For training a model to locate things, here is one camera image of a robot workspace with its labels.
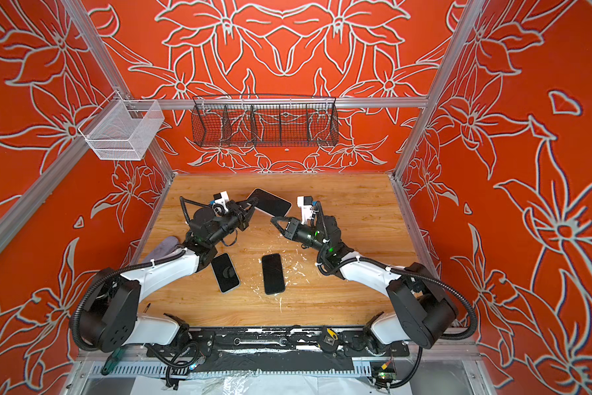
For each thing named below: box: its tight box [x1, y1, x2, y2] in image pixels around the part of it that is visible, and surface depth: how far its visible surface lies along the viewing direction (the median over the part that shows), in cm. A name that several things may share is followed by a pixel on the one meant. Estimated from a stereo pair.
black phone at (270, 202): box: [246, 187, 293, 218], surface depth 79 cm
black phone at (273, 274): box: [261, 253, 286, 296], surface depth 89 cm
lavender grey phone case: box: [142, 236, 180, 264], surface depth 93 cm
